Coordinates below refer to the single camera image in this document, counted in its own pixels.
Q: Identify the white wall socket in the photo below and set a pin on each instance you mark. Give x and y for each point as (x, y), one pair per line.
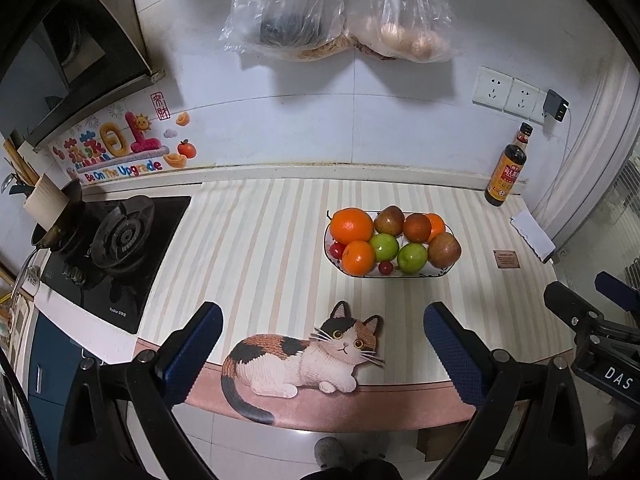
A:
(492, 87)
(525, 100)

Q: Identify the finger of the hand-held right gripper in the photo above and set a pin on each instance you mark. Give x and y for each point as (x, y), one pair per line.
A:
(617, 289)
(565, 302)

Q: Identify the black plug charger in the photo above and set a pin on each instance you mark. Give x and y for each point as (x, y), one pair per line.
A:
(555, 106)

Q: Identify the metal ladle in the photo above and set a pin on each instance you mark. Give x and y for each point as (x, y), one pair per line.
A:
(21, 272)

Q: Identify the grey slipper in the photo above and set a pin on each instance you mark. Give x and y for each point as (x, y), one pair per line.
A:
(331, 452)

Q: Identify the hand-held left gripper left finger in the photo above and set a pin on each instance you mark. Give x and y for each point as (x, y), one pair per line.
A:
(192, 360)

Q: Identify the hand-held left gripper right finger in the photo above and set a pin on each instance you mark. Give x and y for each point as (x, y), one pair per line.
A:
(455, 355)

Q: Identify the blue cabinet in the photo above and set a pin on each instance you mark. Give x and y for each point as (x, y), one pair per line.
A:
(50, 360)

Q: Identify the red-green apple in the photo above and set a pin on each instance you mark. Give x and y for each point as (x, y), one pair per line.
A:
(390, 220)

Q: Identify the cherry tomato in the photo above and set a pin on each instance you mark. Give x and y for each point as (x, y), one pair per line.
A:
(338, 249)
(385, 267)

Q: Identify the striped table mat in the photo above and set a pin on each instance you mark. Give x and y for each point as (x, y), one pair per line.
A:
(260, 240)

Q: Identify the medium orange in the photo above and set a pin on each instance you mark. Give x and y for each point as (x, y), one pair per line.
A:
(359, 258)

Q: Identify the cardboard box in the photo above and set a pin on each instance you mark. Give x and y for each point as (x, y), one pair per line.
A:
(437, 442)

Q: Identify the black gas stove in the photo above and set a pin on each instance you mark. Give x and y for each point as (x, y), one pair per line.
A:
(160, 220)

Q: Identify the large bright orange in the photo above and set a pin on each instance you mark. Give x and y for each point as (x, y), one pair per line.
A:
(352, 225)

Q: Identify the plastic bag with dark contents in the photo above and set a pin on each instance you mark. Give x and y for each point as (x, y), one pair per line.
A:
(285, 15)

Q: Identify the green apple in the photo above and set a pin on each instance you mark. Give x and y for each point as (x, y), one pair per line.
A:
(384, 246)

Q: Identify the dark reddish orange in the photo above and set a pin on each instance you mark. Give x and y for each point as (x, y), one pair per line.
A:
(416, 227)

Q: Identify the dark sauce bottle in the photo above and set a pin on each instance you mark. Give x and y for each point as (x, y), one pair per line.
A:
(507, 170)

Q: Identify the cat-shaped mat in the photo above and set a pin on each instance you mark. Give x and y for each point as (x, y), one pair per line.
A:
(300, 365)

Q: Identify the brown mat tag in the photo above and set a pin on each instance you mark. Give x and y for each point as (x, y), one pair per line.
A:
(506, 259)

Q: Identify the white paper sheet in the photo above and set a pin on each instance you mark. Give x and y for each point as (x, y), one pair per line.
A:
(532, 232)

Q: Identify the small orange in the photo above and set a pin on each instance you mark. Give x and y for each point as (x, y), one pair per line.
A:
(438, 225)

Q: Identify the beige board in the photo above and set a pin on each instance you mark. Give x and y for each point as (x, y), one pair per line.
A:
(46, 199)

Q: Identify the black range hood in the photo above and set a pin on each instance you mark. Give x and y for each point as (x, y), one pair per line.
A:
(75, 60)

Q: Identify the red apple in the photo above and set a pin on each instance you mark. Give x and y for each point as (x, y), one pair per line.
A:
(444, 250)

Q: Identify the green lime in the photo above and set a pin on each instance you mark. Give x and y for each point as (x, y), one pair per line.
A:
(412, 257)

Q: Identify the colourful wall sticker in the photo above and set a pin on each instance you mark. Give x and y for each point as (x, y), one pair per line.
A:
(120, 145)

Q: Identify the metal wok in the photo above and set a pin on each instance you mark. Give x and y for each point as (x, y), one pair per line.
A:
(65, 230)

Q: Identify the plastic bag with eggs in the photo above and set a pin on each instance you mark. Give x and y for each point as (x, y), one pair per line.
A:
(400, 25)

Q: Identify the floral ceramic plate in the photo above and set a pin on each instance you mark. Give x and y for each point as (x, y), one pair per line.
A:
(334, 262)

